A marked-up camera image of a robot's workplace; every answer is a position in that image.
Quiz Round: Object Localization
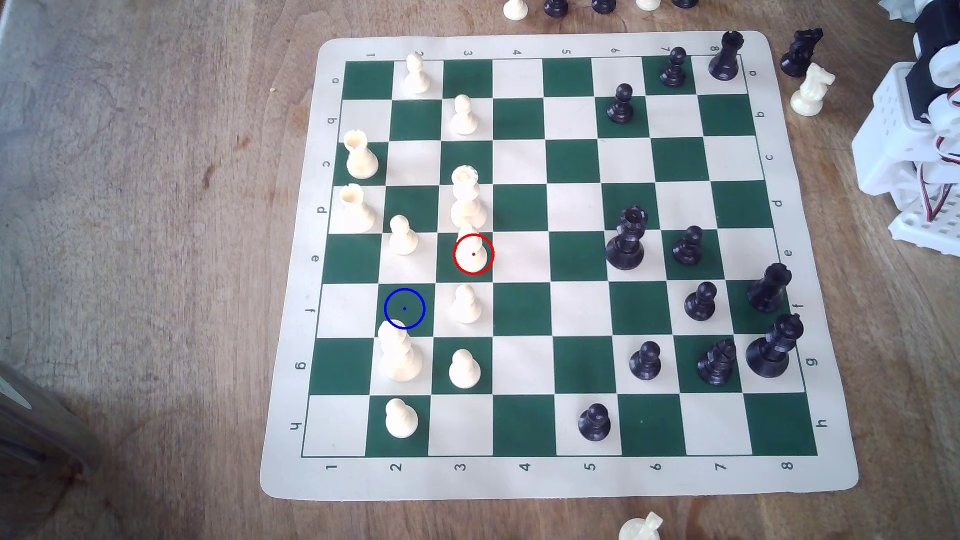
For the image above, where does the white chess knight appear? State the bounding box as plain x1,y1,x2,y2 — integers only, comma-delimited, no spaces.
789,63,837,118
618,511,665,540

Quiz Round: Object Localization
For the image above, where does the red black white servo cable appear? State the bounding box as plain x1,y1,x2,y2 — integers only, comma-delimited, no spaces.
933,84,960,166
916,159,952,224

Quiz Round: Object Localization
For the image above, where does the white chess king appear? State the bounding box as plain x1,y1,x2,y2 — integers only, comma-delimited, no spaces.
376,318,425,384

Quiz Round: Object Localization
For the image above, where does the white chess pawn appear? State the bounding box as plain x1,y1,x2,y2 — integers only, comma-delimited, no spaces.
447,348,482,390
451,284,483,325
449,94,480,137
403,52,432,96
384,398,419,440
387,215,420,256

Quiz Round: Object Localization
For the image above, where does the white chess rook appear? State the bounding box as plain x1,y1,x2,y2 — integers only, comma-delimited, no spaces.
338,183,377,234
342,129,380,180

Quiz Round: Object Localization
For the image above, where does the green and white chess mat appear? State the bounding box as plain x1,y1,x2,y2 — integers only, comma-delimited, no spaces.
259,30,860,502

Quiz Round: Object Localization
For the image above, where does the black chess knight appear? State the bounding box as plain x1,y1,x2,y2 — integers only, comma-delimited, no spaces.
696,338,739,387
779,27,825,79

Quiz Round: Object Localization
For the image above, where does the black chess king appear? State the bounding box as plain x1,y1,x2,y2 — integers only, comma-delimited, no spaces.
744,312,806,379

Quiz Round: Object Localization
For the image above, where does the dark grey metal object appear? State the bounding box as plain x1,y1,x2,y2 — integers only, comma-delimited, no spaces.
0,360,104,483

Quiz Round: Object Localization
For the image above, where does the white chess bishop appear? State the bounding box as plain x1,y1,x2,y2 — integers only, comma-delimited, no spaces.
454,223,493,275

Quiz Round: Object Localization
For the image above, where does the black chess rook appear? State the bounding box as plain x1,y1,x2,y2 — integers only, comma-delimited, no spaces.
707,30,746,82

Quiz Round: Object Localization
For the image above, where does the black chess pawn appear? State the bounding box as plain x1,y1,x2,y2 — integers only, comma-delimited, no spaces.
672,225,705,267
577,403,612,443
606,83,636,125
659,46,689,87
683,281,719,323
628,341,663,381

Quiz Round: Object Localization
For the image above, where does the white chess queen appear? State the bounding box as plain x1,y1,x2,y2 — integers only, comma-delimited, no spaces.
449,165,489,231

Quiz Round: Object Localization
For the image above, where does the black chess queen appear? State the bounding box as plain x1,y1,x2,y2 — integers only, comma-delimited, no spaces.
604,205,650,272

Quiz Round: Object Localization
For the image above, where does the black chess bishop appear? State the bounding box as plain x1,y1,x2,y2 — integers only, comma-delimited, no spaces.
747,262,794,315

